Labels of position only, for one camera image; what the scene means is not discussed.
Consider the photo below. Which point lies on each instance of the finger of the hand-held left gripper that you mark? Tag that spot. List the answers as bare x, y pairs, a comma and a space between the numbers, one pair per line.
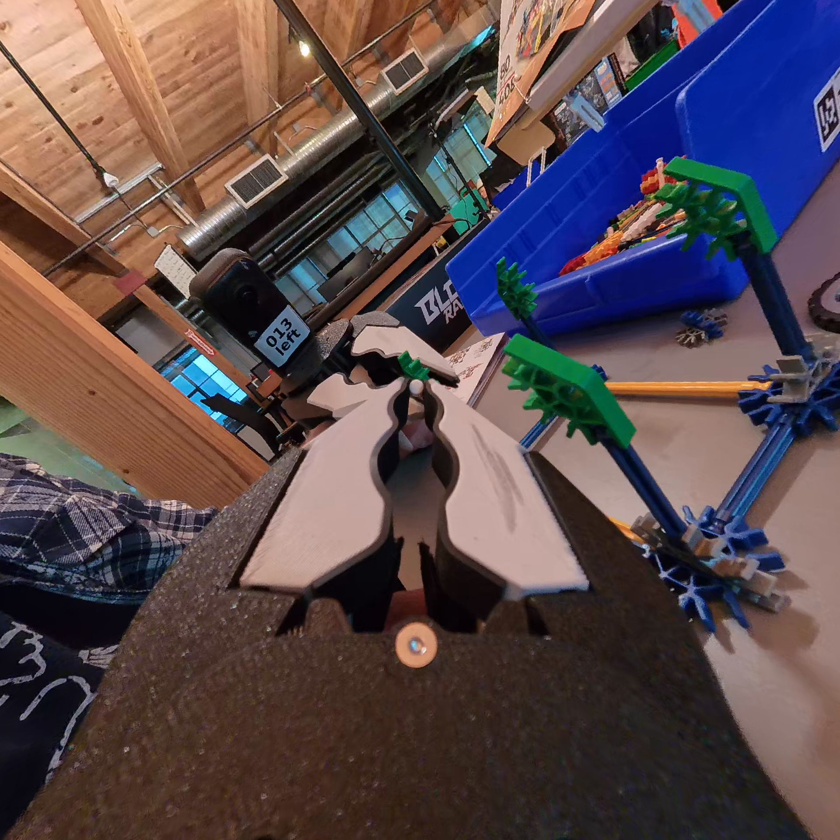
348, 397
394, 344

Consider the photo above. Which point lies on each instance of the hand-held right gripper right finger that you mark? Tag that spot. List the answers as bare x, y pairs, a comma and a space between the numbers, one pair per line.
505, 505

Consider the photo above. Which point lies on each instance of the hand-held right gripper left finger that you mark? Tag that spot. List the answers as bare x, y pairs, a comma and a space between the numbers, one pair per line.
328, 505

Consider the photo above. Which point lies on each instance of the blue bin with white label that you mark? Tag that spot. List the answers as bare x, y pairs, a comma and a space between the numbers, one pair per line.
578, 197

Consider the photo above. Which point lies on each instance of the pile of colourful toy pieces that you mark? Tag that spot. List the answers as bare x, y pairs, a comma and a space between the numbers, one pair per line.
630, 230

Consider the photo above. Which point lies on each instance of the blue yellow toy rod frame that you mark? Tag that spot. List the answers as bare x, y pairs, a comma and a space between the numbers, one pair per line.
768, 394

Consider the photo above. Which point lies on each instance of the person's left forearm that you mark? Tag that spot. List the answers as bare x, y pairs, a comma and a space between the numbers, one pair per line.
92, 525

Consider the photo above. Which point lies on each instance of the black toy box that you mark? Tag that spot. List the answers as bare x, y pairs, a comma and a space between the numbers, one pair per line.
433, 309

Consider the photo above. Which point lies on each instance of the toy instruction sheet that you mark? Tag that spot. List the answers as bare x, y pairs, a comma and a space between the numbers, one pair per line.
479, 368

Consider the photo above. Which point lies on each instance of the small blue toy connector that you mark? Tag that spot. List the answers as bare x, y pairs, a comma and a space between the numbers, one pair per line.
702, 326

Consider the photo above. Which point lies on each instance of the cardboard poster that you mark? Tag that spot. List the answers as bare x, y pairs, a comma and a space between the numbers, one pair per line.
532, 53

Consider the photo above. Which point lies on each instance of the person's dark printed shirt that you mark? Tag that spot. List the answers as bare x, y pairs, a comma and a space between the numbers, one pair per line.
40, 696

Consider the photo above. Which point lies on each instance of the black toy wheel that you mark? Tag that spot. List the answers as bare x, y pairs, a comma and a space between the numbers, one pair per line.
827, 302

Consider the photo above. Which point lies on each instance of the white wall sign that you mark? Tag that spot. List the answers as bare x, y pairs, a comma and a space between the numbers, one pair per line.
175, 269

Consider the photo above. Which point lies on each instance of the silver air duct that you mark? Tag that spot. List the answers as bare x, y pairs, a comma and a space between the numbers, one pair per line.
302, 151

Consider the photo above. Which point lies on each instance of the black metal post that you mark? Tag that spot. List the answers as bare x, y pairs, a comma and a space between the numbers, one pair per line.
355, 99

